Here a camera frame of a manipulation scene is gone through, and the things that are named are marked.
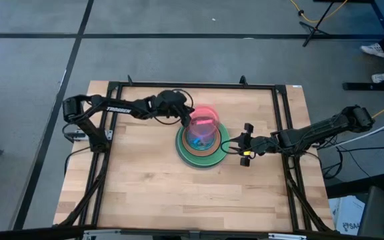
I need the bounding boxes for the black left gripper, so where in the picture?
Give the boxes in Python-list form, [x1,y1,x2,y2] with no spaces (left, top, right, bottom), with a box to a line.
[153,89,196,129]

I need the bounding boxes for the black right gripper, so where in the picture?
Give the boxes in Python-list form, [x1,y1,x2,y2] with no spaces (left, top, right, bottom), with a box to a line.
[239,123,279,167]

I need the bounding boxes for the pink transparent plastic plate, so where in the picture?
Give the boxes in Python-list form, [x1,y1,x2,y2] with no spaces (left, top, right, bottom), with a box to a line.
[187,105,221,141]

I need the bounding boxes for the dark teal plastic plate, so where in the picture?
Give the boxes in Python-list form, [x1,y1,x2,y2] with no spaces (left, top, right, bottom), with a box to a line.
[177,121,231,165]

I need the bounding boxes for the blue transparent plastic plate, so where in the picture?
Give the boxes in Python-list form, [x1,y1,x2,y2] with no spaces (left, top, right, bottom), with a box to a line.
[187,128,218,151]

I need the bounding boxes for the brown plastic plate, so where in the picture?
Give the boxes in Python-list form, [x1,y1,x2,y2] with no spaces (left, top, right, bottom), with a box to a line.
[182,125,222,158]

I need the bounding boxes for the white cardboard box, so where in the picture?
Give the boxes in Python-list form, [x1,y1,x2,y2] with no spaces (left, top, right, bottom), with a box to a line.
[328,195,366,236]

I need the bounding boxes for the black tripod stand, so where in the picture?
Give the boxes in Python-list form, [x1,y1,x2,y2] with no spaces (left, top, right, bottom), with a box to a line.
[298,0,337,48]

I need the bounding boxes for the black stand base bar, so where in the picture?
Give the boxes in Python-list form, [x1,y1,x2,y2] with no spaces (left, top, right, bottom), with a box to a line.
[341,81,384,92]

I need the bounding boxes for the dark grey chair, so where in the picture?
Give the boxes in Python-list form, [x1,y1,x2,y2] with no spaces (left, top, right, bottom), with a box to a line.
[357,185,384,239]

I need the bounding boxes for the black crossbar with silver brackets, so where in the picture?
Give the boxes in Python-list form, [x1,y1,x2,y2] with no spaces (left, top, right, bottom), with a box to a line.
[0,225,384,240]

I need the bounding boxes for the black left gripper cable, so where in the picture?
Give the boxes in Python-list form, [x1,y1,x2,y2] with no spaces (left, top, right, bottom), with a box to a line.
[158,87,195,126]

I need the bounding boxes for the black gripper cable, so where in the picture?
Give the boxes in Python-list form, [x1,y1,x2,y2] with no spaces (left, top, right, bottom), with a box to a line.
[158,87,195,126]
[219,138,243,155]

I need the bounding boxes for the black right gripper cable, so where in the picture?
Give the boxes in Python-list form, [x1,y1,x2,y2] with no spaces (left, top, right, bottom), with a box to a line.
[219,138,243,155]

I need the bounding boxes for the black aluminium table frame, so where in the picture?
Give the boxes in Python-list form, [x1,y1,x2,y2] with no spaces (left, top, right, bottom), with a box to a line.
[53,75,337,234]

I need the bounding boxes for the black floor cable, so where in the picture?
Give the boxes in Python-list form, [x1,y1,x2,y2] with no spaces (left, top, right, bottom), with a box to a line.
[321,136,384,181]

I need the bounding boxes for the white cable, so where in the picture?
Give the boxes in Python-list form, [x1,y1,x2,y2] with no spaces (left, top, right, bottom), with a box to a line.
[331,113,384,148]

